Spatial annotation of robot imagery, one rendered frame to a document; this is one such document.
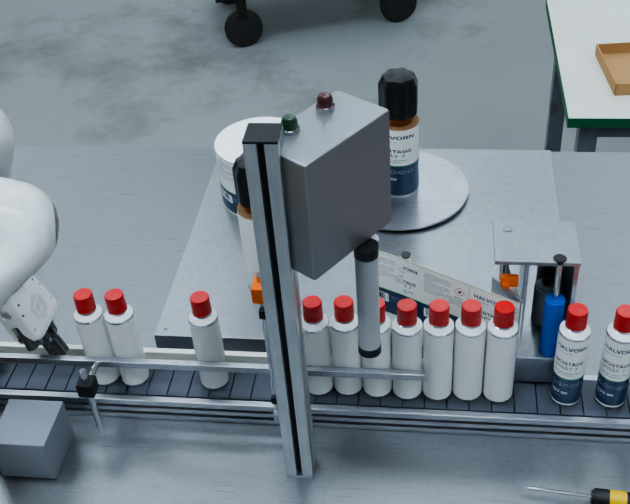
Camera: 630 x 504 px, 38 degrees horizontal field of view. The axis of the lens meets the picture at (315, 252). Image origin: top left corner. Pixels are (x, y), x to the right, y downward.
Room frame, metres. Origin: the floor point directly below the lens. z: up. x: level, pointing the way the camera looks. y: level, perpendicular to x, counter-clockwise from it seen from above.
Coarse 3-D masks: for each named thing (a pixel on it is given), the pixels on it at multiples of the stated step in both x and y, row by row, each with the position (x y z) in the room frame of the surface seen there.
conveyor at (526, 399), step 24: (0, 384) 1.21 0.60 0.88; (24, 384) 1.20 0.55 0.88; (48, 384) 1.20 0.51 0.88; (72, 384) 1.19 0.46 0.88; (120, 384) 1.18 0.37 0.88; (144, 384) 1.18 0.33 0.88; (168, 384) 1.17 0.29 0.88; (192, 384) 1.17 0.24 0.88; (240, 384) 1.16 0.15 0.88; (264, 384) 1.15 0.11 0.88; (528, 384) 1.10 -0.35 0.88; (432, 408) 1.06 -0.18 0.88; (456, 408) 1.06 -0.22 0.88; (480, 408) 1.05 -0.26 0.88; (504, 408) 1.05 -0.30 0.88; (528, 408) 1.04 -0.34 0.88; (552, 408) 1.04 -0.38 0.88; (576, 408) 1.04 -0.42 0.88; (600, 408) 1.03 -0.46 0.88; (624, 408) 1.03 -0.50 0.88
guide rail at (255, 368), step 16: (144, 368) 1.15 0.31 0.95; (160, 368) 1.14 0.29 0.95; (176, 368) 1.14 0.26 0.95; (192, 368) 1.13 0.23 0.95; (208, 368) 1.13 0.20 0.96; (224, 368) 1.12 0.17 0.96; (240, 368) 1.12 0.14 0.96; (256, 368) 1.11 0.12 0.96; (320, 368) 1.10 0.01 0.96; (336, 368) 1.10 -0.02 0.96; (352, 368) 1.09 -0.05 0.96; (368, 368) 1.09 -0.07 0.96
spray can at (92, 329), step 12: (84, 288) 1.22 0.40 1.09; (84, 300) 1.19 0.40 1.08; (84, 312) 1.19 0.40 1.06; (96, 312) 1.20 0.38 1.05; (84, 324) 1.18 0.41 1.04; (96, 324) 1.18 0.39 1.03; (84, 336) 1.18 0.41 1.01; (96, 336) 1.18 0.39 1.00; (108, 336) 1.20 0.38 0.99; (84, 348) 1.19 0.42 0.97; (96, 348) 1.18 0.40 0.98; (108, 348) 1.19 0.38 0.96; (108, 372) 1.18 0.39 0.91; (108, 384) 1.18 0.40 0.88
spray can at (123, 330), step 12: (108, 300) 1.18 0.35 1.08; (120, 300) 1.19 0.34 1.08; (108, 312) 1.19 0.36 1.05; (120, 312) 1.18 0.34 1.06; (132, 312) 1.19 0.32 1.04; (108, 324) 1.18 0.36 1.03; (120, 324) 1.17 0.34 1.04; (132, 324) 1.18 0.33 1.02; (120, 336) 1.17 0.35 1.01; (132, 336) 1.18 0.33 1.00; (120, 348) 1.17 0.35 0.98; (132, 348) 1.17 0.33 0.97; (120, 372) 1.18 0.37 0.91; (132, 372) 1.17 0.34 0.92; (144, 372) 1.18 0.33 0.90; (132, 384) 1.17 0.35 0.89
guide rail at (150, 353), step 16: (0, 352) 1.27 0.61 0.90; (16, 352) 1.27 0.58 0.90; (32, 352) 1.26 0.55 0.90; (80, 352) 1.25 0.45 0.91; (144, 352) 1.22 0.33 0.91; (160, 352) 1.22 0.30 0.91; (176, 352) 1.22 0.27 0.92; (192, 352) 1.21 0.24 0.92; (240, 352) 1.20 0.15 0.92; (256, 352) 1.20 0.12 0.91
